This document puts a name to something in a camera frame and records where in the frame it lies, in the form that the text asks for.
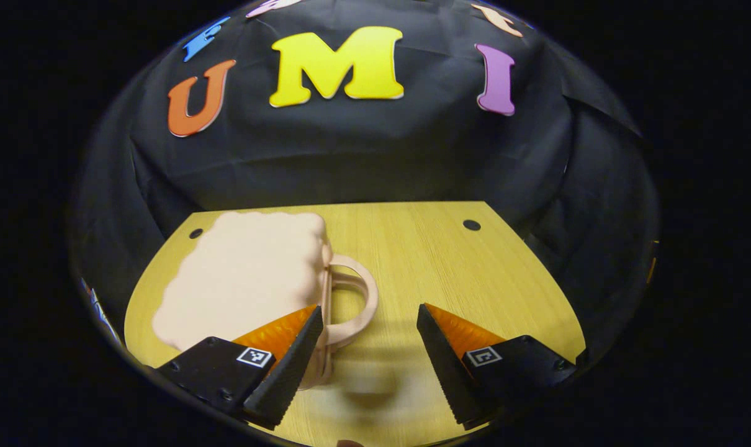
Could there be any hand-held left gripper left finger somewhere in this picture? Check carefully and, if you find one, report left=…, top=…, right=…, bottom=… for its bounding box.
left=155, top=304, right=325, bottom=431

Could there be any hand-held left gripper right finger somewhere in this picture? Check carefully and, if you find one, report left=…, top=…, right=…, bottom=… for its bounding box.
left=416, top=303, right=580, bottom=430

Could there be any beige pink suitcase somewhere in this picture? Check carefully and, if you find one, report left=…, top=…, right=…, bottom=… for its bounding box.
left=151, top=211, right=379, bottom=391

